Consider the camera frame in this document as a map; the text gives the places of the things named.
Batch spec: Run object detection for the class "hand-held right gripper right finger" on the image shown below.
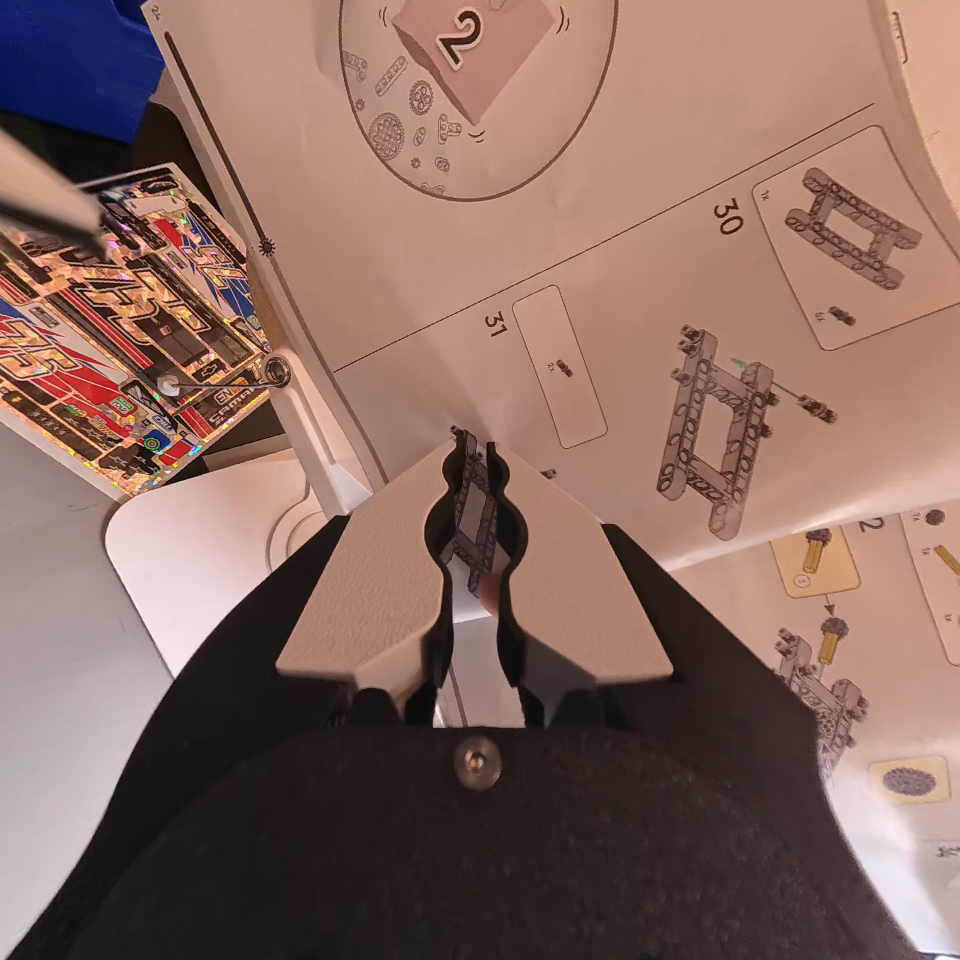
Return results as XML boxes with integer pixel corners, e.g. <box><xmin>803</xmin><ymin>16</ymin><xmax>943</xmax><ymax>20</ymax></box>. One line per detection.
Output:
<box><xmin>486</xmin><ymin>441</ymin><xmax>674</xmax><ymax>726</ymax></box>

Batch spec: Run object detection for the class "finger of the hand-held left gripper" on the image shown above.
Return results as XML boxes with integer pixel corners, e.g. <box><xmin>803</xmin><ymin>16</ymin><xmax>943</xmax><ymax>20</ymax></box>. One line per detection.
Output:
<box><xmin>0</xmin><ymin>129</ymin><xmax>115</xmax><ymax>260</ymax></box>

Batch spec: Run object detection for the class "lego instruction booklet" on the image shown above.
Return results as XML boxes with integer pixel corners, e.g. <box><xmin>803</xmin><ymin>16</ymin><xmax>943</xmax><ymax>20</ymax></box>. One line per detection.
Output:
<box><xmin>141</xmin><ymin>0</ymin><xmax>960</xmax><ymax>960</ymax></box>

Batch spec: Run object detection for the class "shiny sticker sheet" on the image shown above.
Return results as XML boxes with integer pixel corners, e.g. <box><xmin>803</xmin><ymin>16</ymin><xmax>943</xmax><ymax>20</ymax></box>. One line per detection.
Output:
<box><xmin>0</xmin><ymin>163</ymin><xmax>273</xmax><ymax>498</ymax></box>

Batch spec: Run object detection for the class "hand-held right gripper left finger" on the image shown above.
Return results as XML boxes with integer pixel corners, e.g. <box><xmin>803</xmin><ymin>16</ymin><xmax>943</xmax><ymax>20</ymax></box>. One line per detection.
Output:
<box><xmin>274</xmin><ymin>439</ymin><xmax>465</xmax><ymax>723</ymax></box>

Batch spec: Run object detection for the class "blue storage bin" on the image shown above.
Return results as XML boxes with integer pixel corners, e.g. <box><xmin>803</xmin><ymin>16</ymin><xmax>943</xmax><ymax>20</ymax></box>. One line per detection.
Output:
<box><xmin>0</xmin><ymin>0</ymin><xmax>168</xmax><ymax>145</ymax></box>

